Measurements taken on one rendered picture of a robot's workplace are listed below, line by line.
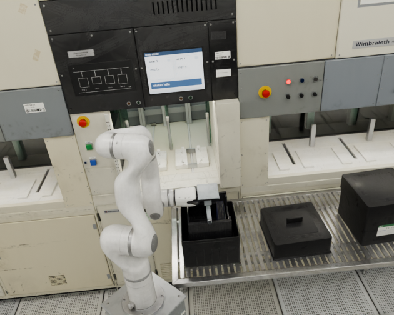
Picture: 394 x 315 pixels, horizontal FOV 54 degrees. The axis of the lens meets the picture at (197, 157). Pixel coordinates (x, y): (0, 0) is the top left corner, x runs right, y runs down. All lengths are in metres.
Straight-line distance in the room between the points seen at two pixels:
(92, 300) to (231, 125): 1.62
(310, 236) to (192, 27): 1.15
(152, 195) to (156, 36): 0.75
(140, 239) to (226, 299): 1.38
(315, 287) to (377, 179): 1.04
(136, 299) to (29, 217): 1.04
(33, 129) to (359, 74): 1.71
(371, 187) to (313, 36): 0.80
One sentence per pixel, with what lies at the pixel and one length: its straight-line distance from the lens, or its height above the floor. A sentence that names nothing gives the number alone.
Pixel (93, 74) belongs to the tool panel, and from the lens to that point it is 2.00.
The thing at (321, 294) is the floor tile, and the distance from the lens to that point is 2.88.
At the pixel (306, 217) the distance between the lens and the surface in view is 2.08.
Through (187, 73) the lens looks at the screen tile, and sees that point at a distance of 1.96.
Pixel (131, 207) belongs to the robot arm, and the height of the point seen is 1.29.
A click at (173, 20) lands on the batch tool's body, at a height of 1.82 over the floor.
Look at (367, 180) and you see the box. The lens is 2.14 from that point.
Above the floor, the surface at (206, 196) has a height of 1.11.
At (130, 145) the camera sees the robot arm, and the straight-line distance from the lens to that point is 1.42.
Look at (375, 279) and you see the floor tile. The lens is 3.05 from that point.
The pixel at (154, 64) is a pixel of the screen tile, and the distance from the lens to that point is 1.95.
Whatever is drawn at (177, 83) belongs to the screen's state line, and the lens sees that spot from 1.98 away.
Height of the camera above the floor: 2.19
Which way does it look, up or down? 31 degrees down
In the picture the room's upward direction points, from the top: 5 degrees counter-clockwise
